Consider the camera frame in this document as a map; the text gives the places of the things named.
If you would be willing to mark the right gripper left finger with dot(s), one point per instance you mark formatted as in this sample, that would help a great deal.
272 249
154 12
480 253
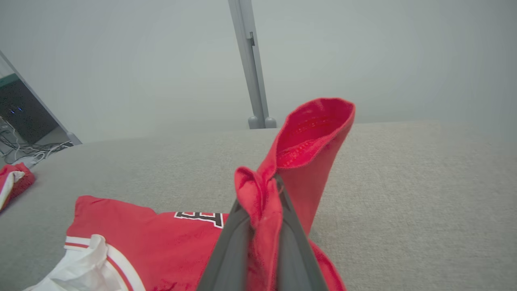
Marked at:
226 262

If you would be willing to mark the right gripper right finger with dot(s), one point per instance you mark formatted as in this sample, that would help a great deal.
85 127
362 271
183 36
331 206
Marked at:
299 266

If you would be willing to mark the red shirt with striped hem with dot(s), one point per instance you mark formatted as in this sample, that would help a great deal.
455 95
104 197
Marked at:
169 250

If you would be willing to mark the red Bulls garment white band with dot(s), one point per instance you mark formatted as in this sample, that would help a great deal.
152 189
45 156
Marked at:
22 184

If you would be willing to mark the grey fabric sofa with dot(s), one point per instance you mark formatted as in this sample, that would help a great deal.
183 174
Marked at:
404 202

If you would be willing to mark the dark equipment cabinet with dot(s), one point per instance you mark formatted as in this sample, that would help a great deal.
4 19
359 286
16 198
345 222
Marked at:
20 109

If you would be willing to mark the grey metal partition post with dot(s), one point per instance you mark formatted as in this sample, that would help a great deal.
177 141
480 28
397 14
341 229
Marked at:
250 72

